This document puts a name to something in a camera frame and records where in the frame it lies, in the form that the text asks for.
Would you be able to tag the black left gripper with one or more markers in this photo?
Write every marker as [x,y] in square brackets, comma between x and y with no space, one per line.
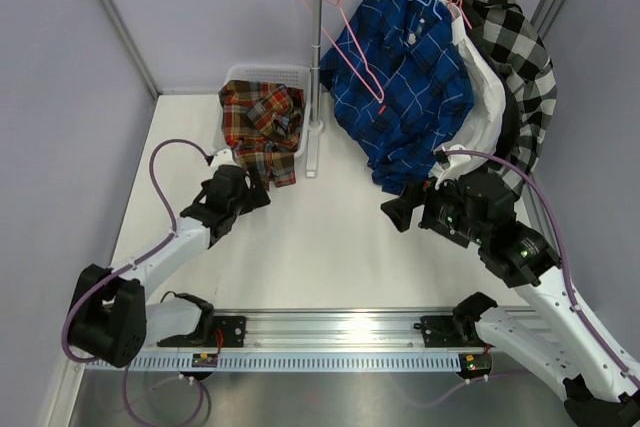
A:
[255,197]

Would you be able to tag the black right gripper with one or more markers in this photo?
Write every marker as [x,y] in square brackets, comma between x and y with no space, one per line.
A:
[415,194]

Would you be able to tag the red plaid shirt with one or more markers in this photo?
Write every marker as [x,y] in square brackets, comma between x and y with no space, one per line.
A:
[262,124]

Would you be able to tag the blue plaid shirt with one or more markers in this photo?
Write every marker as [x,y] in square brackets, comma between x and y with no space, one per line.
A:
[399,86]

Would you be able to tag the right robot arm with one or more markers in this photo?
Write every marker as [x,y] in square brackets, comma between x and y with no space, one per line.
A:
[524,260]

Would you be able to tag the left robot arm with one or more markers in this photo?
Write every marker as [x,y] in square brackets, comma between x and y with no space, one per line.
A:
[111,318]

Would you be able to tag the black white checked shirt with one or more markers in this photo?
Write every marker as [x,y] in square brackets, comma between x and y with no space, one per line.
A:
[512,47]

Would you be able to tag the white plastic basket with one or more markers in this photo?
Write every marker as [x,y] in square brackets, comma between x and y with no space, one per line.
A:
[293,76]

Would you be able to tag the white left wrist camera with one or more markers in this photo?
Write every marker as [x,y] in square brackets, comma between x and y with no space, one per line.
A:
[219,158]

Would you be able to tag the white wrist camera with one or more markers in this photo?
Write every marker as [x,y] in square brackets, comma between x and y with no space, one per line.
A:
[454,162]
[219,158]

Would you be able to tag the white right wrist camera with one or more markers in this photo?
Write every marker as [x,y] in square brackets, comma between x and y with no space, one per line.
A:
[454,162]

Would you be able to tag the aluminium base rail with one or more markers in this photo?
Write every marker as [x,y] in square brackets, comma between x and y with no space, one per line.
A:
[325,332]

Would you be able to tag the white slotted cable duct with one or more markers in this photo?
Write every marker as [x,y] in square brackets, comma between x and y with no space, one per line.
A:
[298,362]

